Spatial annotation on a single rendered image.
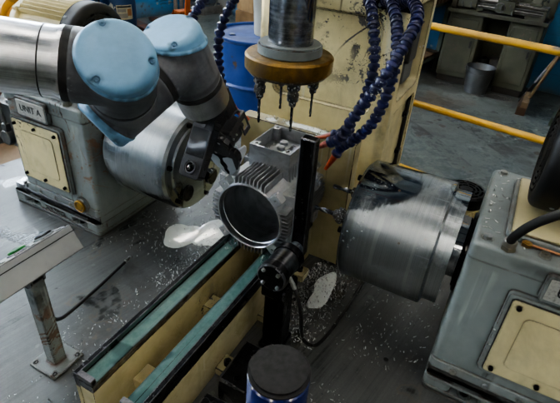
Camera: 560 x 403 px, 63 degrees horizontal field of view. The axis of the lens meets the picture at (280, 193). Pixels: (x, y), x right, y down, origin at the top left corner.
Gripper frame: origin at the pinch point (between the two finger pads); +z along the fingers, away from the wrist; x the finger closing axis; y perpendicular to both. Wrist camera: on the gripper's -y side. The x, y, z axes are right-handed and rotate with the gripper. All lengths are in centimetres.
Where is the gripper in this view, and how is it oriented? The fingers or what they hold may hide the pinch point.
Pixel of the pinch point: (230, 173)
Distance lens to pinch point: 98.9
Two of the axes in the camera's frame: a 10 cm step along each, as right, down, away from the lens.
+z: 1.8, 5.1, 8.4
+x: -8.8, -3.0, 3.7
